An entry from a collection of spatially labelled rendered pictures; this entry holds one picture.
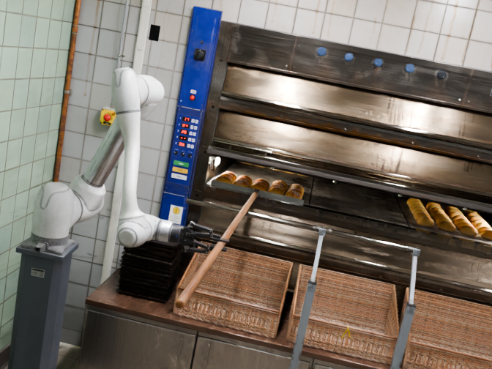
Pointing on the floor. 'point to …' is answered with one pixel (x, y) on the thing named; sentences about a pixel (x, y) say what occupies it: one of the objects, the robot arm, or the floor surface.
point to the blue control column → (209, 18)
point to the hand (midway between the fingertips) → (220, 244)
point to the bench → (184, 339)
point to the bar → (316, 281)
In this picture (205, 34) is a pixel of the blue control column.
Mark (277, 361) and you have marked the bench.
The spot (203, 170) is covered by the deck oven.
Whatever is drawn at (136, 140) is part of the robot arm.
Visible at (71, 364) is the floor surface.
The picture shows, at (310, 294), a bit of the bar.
